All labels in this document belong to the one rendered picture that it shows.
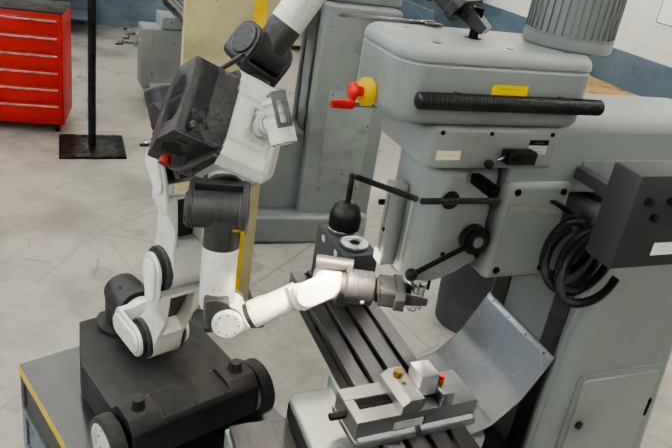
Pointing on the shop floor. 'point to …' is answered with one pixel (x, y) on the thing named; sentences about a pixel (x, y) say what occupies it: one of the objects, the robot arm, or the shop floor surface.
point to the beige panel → (193, 9)
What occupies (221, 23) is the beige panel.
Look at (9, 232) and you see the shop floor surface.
